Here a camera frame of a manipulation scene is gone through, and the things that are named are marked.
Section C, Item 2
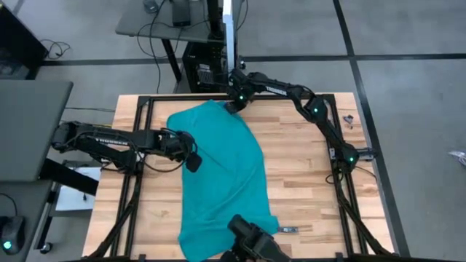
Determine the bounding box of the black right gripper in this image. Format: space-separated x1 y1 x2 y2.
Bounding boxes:
224 68 258 115

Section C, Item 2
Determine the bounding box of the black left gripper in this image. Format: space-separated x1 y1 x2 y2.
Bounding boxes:
157 127 203 174

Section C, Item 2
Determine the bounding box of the teal towel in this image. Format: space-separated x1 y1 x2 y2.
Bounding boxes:
166 100 299 262

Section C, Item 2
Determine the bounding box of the black computer tower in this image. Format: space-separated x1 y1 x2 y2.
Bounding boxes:
181 41 229 94

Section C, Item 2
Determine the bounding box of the black monitor pole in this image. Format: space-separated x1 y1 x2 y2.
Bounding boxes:
206 0 224 39

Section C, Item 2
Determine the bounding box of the black power adapter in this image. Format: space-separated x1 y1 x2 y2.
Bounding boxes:
170 0 192 28

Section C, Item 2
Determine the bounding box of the white panel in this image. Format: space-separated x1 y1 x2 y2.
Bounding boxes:
54 166 102 212

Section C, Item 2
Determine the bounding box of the grey standing desk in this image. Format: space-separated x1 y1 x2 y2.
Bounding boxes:
115 0 242 84

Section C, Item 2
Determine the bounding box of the large grey desk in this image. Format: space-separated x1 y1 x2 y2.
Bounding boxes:
0 79 74 183

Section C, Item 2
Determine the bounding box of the black mouse with light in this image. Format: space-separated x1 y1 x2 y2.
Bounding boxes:
0 216 25 255

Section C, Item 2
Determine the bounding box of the black cabinet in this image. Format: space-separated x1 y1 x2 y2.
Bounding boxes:
0 3 48 80

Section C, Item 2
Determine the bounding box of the white vertical post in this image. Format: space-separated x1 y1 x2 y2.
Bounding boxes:
221 0 240 79

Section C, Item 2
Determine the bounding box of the black aluminium table frame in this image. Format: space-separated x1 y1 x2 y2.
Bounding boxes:
87 93 392 261

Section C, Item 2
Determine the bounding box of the black hanging desk cable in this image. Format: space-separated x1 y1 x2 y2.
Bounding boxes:
136 0 172 95

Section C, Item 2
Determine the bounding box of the straight black floor cable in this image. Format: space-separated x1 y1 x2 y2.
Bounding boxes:
65 106 116 114

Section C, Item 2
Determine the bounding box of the coiled black floor cable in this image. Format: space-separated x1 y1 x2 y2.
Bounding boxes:
39 39 72 61

